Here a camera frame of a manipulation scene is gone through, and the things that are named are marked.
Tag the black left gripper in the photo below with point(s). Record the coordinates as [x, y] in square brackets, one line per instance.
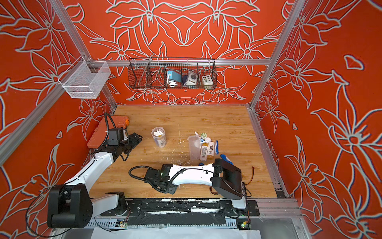
[134, 142]

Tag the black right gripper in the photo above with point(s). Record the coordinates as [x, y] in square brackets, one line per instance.
[171, 191]

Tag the clear jar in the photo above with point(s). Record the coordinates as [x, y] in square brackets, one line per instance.
[194, 147]
[158, 134]

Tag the orange cap lotion bottle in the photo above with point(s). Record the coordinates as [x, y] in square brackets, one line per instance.
[211, 150]

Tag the small toothpaste tube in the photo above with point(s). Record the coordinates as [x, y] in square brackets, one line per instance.
[197, 134]

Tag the packaged toothbrush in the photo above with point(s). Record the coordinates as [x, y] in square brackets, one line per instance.
[216, 149]

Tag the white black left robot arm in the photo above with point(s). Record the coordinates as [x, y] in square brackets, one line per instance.
[69, 204]

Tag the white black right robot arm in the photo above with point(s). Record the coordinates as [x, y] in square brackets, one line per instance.
[222, 176]

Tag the orange plastic tool case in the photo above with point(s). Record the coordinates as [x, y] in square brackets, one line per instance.
[99, 134]

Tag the blue white item in basket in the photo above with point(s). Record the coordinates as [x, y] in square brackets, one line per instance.
[174, 79]

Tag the white grey device in basket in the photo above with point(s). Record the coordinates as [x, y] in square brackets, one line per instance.
[190, 80]

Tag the white button box in basket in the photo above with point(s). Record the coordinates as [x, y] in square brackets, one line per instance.
[207, 81]

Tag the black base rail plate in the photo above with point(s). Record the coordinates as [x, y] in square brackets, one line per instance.
[139, 206]

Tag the black wire wall basket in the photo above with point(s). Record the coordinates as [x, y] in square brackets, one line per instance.
[164, 73]

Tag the clear plastic wall bin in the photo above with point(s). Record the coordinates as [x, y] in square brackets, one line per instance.
[84, 81]

